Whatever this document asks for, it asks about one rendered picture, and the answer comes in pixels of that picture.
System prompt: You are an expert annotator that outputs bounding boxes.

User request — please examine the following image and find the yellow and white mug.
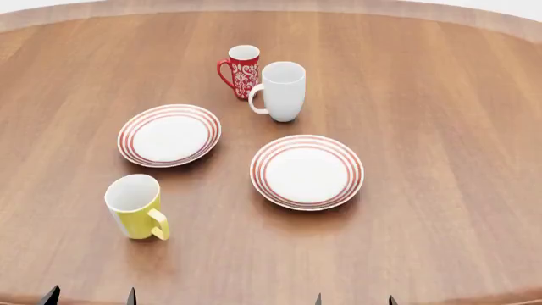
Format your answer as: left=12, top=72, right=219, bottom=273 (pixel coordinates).
left=103, top=173, right=171, bottom=241

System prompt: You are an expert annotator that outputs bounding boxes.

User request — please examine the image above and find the larger red-striped white plate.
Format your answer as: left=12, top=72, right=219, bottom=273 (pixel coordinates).
left=249, top=134, right=365, bottom=212

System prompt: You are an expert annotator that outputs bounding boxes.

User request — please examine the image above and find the smaller red-striped white plate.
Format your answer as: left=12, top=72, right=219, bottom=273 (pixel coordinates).
left=117, top=103, right=223, bottom=169

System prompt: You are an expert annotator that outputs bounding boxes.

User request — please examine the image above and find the plain white tall mug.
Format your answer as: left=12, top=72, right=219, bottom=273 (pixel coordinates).
left=247, top=61, right=307, bottom=124

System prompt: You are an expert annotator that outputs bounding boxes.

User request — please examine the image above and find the red patterned tall mug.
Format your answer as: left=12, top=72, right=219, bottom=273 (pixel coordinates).
left=216, top=44, right=262, bottom=102

